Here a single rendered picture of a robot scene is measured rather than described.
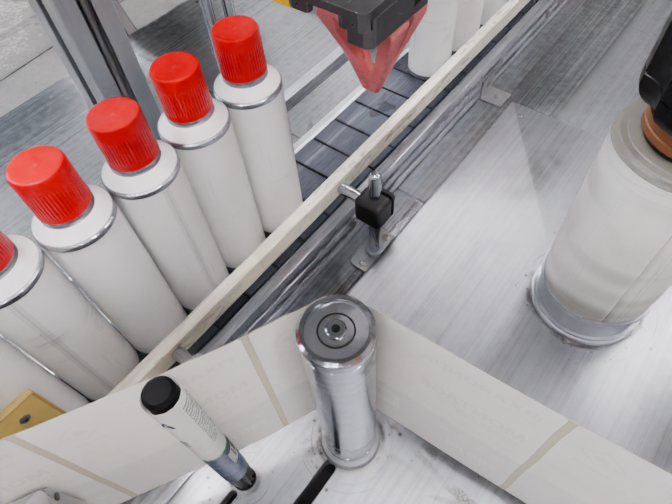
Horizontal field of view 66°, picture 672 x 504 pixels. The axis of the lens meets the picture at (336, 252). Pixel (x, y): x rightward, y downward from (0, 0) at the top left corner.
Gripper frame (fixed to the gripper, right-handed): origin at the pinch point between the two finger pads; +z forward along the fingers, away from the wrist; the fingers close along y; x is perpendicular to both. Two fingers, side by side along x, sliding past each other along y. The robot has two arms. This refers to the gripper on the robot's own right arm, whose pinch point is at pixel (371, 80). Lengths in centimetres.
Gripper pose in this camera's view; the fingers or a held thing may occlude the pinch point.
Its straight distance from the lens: 43.5
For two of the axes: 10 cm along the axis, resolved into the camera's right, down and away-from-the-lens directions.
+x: -7.9, -4.8, 3.9
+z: 0.6, 5.6, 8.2
